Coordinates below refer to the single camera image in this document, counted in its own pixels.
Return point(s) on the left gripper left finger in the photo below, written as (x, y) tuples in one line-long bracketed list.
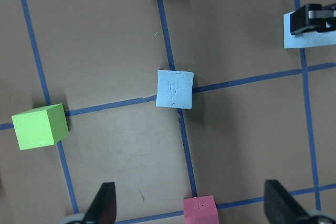
[(103, 207)]

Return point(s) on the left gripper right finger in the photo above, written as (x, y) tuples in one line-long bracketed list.
[(281, 207)]

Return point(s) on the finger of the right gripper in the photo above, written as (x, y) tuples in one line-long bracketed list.
[(313, 17)]

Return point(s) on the light blue block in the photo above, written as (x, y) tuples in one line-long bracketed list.
[(305, 40), (174, 89)]

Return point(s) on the pink block near left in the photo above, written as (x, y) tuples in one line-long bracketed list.
[(200, 210)]

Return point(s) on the green block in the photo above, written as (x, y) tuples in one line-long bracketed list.
[(40, 127)]

